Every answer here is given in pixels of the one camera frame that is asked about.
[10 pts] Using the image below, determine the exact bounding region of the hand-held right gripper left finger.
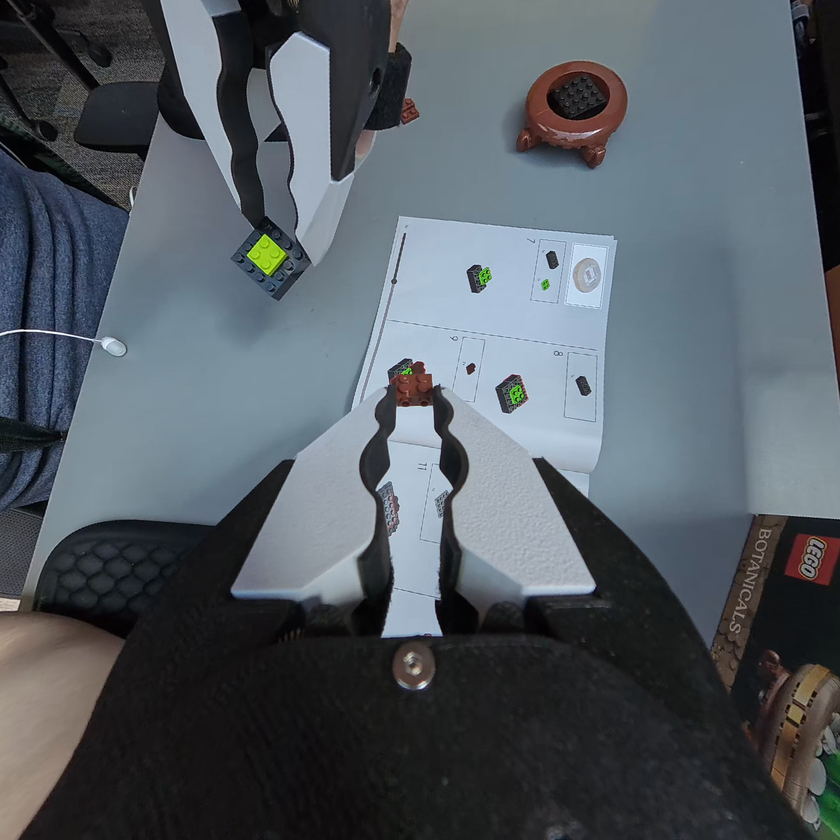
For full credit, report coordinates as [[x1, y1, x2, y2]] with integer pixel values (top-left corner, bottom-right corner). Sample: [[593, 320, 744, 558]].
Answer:
[[231, 386, 398, 627]]

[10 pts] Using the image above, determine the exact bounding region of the person's left hand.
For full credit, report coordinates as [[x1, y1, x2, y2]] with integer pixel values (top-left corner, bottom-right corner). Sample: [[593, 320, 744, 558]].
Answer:
[[357, 0, 409, 157]]

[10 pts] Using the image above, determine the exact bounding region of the round brown brick pot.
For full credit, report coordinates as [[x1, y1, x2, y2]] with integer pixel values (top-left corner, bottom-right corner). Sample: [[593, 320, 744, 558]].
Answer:
[[516, 60, 628, 170]]

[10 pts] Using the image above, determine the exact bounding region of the white cord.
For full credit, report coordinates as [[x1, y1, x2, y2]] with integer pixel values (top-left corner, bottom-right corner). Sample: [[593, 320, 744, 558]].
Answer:
[[0, 328, 129, 358]]

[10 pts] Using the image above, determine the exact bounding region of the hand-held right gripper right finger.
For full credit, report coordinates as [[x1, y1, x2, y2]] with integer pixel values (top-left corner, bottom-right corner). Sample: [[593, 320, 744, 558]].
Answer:
[[432, 386, 598, 627]]

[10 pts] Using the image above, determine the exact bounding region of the black studded plate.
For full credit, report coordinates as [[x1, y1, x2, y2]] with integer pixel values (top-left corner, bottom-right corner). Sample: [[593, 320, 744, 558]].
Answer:
[[550, 73, 611, 120]]

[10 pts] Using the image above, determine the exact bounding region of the black and lime brick assembly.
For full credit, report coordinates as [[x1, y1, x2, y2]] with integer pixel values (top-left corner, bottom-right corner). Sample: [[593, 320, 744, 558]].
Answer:
[[231, 217, 311, 301]]

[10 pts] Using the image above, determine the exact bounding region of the person's right forearm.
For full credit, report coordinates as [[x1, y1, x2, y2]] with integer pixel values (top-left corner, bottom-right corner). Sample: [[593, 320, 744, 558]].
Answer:
[[0, 610, 129, 840]]

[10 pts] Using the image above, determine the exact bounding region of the dark brick set box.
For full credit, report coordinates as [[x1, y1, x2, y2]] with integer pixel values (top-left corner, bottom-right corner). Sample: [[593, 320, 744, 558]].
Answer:
[[710, 514, 840, 840]]

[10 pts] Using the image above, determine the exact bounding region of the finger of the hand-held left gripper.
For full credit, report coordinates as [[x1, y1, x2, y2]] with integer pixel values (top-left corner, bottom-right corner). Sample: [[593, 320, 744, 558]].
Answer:
[[266, 31, 357, 266], [161, 0, 269, 224]]

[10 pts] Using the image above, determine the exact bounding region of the grey desk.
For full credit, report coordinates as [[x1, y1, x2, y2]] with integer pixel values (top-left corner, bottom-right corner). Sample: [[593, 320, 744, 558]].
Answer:
[[23, 0, 840, 647]]

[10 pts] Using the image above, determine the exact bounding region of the white instruction booklet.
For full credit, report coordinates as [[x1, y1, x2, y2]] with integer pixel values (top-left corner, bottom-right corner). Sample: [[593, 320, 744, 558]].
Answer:
[[351, 217, 618, 641]]

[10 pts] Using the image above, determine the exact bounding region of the person's blue clothing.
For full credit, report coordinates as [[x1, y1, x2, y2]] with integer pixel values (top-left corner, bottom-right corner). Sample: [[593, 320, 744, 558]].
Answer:
[[0, 147, 129, 513]]

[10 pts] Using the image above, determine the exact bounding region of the black strap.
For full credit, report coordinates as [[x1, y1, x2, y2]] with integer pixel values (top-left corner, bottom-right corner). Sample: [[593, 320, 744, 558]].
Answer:
[[0, 415, 68, 454]]

